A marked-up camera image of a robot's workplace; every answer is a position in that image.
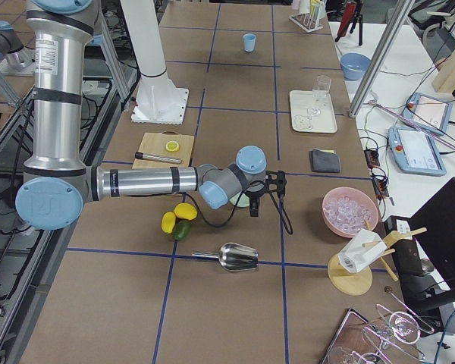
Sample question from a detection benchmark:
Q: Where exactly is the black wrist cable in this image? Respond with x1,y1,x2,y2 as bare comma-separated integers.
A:
181,191,243,228

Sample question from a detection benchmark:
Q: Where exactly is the far teach pendant tablet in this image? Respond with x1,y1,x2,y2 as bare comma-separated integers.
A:
402,93,452,136

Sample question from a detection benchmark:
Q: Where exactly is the steel cylinder muddler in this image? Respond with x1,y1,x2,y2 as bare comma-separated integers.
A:
134,151,183,165

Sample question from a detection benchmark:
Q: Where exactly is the yellow lemon left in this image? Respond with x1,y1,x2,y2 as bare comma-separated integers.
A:
161,212,177,234

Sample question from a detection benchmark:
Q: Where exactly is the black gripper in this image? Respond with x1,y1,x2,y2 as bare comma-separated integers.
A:
244,171,293,234

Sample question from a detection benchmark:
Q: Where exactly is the lemon half slice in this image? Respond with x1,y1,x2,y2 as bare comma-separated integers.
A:
165,140,180,152

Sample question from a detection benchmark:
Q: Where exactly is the white mug on stand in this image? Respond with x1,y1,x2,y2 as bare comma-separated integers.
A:
337,229,387,274

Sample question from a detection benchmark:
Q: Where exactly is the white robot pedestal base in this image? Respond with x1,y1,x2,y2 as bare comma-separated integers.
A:
121,0,189,125

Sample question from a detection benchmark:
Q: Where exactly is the light blue plastic cup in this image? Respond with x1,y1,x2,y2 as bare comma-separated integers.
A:
243,33,257,53

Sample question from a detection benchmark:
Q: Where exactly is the blue bowl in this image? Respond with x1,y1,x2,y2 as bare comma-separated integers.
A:
340,53,371,81

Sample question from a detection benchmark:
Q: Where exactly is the clear wine glass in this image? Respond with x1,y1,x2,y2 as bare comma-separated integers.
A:
308,74,331,117

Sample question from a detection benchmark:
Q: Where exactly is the metal ice scoop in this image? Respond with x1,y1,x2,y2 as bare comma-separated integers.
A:
191,243,259,272

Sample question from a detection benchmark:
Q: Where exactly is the yellow lemon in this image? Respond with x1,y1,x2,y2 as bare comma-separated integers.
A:
161,212,177,234
173,202,198,221

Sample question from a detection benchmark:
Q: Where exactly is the wooden cutting board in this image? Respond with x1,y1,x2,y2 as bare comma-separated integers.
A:
133,132,194,168

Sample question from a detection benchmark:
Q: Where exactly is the near teach pendant tablet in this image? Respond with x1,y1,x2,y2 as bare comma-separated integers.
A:
388,127,447,176

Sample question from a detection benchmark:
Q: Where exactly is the wooden cup stand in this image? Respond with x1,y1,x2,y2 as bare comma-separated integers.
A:
328,227,427,296

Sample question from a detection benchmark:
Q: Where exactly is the pink bowl of ice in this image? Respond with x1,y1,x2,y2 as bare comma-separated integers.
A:
322,187,379,238

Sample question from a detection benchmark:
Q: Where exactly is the mint green bowl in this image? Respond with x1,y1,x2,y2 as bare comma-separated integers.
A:
230,193,249,208

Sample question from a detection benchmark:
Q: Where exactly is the white wire cup rack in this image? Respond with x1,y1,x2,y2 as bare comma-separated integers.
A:
289,0,326,33

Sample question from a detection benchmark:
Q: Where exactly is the aluminium frame post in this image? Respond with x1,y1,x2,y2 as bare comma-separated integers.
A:
348,0,415,118

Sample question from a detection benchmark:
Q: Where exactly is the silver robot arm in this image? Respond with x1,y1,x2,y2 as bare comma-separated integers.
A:
15,1,293,232
0,20,35,76

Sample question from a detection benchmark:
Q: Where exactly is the red black tripod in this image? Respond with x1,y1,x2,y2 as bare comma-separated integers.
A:
334,0,363,46

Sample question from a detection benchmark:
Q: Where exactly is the teach pendant tablet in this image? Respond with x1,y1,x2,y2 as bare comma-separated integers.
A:
402,93,452,136
388,127,447,176

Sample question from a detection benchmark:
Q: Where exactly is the yellow lemon upper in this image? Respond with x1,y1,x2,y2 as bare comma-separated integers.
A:
173,202,198,221

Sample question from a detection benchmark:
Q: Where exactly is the black monitor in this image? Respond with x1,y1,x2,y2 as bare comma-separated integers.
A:
393,177,455,313

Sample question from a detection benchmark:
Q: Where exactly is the cream bear tray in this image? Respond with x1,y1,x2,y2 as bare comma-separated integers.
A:
289,90,337,134

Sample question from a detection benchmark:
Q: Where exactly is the grey folded cloth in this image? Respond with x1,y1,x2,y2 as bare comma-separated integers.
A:
309,149,341,173

